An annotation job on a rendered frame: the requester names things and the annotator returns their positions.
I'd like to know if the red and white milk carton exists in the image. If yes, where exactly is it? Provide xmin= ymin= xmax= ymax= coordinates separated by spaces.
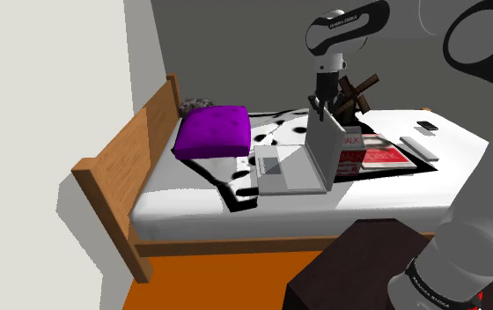
xmin=335 ymin=125 xmax=367 ymax=178

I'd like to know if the grey remote control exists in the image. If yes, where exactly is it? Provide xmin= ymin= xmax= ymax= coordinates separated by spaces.
xmin=399 ymin=135 xmax=440 ymax=163

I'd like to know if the purple pillow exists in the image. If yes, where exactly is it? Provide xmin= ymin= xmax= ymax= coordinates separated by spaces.
xmin=173 ymin=105 xmax=253 ymax=161

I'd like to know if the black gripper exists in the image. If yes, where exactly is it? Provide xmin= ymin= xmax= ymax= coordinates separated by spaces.
xmin=307 ymin=70 xmax=347 ymax=122

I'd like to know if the red book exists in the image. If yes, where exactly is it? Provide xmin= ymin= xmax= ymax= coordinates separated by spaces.
xmin=359 ymin=133 xmax=418 ymax=171

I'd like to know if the wooden bed with white mattress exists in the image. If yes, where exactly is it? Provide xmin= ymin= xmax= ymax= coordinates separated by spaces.
xmin=70 ymin=73 xmax=490 ymax=284

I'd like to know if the brown wooden windmill figure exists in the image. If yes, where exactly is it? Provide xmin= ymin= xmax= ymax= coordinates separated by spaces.
xmin=333 ymin=73 xmax=380 ymax=128

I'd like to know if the grey fuzzy cushion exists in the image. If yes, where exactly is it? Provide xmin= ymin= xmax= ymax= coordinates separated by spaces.
xmin=178 ymin=96 xmax=215 ymax=120

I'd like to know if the grey open laptop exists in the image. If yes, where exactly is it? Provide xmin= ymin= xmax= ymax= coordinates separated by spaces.
xmin=252 ymin=107 xmax=348 ymax=197

